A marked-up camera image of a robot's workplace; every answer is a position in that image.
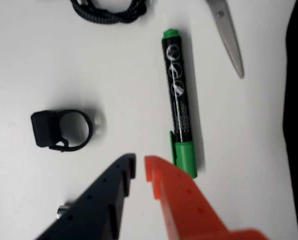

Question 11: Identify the black braided cord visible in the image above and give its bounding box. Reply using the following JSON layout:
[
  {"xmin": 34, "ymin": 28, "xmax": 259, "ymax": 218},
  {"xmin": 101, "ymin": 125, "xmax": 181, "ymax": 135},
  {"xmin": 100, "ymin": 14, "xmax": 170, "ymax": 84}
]
[{"xmin": 69, "ymin": 0, "xmax": 149, "ymax": 26}]

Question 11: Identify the green marker with black barrel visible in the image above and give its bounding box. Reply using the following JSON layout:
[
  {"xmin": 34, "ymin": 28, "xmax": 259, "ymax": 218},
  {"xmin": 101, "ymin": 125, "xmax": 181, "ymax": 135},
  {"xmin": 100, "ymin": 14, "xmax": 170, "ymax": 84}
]
[{"xmin": 160, "ymin": 28, "xmax": 199, "ymax": 179}]

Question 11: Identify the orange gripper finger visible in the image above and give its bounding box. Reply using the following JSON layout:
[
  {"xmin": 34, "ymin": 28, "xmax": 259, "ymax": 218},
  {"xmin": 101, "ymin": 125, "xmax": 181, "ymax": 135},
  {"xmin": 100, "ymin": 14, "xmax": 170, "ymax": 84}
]
[{"xmin": 144, "ymin": 154, "xmax": 270, "ymax": 240}]

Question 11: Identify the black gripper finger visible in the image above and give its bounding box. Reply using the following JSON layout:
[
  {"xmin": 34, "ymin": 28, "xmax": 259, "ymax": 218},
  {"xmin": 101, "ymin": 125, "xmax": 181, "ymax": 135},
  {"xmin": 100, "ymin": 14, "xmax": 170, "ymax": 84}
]
[{"xmin": 35, "ymin": 153, "xmax": 137, "ymax": 240}]

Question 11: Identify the black bag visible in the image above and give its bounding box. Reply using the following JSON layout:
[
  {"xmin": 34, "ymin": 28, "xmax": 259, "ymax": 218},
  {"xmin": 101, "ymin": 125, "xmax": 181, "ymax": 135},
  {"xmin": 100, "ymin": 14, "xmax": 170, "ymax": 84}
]
[{"xmin": 280, "ymin": 0, "xmax": 298, "ymax": 240}]

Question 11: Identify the black AA battery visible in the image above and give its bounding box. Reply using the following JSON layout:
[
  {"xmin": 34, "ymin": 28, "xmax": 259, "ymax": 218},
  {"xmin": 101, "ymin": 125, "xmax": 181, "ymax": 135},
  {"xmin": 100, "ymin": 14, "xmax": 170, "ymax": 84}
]
[{"xmin": 56, "ymin": 203, "xmax": 73, "ymax": 220}]

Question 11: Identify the black ring strap clip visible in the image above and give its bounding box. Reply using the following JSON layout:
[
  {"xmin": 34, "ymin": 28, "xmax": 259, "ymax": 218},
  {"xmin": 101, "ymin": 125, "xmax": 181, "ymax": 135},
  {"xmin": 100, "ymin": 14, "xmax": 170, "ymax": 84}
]
[{"xmin": 30, "ymin": 109, "xmax": 107, "ymax": 153}]

